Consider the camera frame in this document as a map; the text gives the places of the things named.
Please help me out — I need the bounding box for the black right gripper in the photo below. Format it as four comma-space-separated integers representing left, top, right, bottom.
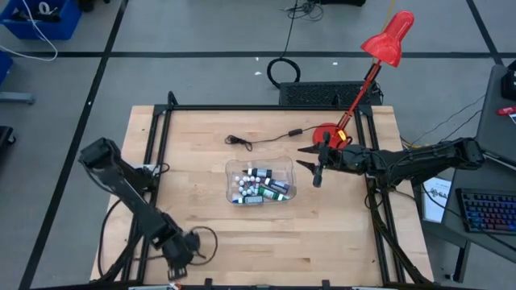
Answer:
295, 132, 370, 189

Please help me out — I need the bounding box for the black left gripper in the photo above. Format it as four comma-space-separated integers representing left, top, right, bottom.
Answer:
162, 231, 202, 282

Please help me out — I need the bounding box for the large black food coloring bottle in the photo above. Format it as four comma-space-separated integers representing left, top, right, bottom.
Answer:
242, 167, 273, 180

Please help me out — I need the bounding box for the large green food coloring bottle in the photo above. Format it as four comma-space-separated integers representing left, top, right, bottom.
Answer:
257, 185, 289, 202

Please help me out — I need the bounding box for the large blue food coloring bottle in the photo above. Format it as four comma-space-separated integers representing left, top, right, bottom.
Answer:
231, 194, 265, 205

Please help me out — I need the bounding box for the clear plastic bin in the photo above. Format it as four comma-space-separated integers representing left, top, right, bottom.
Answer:
224, 155, 298, 205

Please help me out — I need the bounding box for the white paper sheet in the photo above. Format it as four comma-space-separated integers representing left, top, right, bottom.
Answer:
422, 176, 453, 224

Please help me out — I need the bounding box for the red desk lamp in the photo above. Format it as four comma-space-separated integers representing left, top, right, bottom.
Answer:
311, 9, 416, 152

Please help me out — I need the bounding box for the backlit computer keyboard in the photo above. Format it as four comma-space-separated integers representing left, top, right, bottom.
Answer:
455, 187, 516, 236

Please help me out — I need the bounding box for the grey desk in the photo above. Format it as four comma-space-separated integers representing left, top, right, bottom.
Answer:
440, 64, 516, 263

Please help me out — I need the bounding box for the blue plastic floor bin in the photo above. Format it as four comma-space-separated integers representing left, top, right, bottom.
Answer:
0, 0, 82, 42

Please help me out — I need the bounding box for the black lamp power cord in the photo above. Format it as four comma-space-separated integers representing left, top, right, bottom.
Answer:
224, 125, 324, 153

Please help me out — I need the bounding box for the black left camera cable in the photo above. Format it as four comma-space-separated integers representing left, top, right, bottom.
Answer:
186, 225, 219, 267

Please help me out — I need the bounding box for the black metal rig frame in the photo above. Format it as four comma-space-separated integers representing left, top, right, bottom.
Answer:
89, 89, 437, 290

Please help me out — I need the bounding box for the black arm base cable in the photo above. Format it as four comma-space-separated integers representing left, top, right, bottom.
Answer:
97, 198, 123, 280

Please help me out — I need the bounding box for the black coiled floor cable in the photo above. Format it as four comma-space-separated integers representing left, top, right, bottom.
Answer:
266, 0, 302, 90

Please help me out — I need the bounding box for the yellow hanging cable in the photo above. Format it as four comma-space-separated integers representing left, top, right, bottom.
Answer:
380, 0, 398, 23

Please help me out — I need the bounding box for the white cable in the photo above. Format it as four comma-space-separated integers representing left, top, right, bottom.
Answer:
0, 0, 58, 62

